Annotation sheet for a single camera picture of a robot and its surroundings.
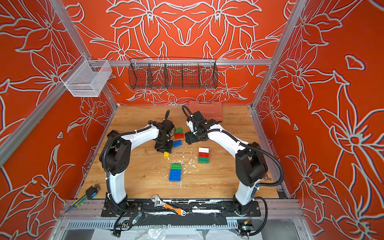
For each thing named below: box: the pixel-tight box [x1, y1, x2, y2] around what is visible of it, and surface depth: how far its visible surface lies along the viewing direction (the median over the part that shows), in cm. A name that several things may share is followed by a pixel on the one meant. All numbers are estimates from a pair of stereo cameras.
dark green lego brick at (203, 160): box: [197, 156, 209, 164], surface depth 89 cm
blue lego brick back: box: [172, 140, 183, 148], surface depth 100 cm
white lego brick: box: [198, 147, 210, 153], surface depth 92 cm
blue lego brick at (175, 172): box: [169, 169, 182, 176], surface depth 83 cm
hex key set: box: [64, 184, 101, 213], surface depth 78 cm
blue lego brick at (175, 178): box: [169, 175, 182, 182], surface depth 81 cm
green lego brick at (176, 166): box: [170, 163, 182, 170], surface depth 85 cm
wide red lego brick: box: [198, 152, 209, 158], surface depth 91 cm
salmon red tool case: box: [188, 100, 223, 122], surface depth 116 cm
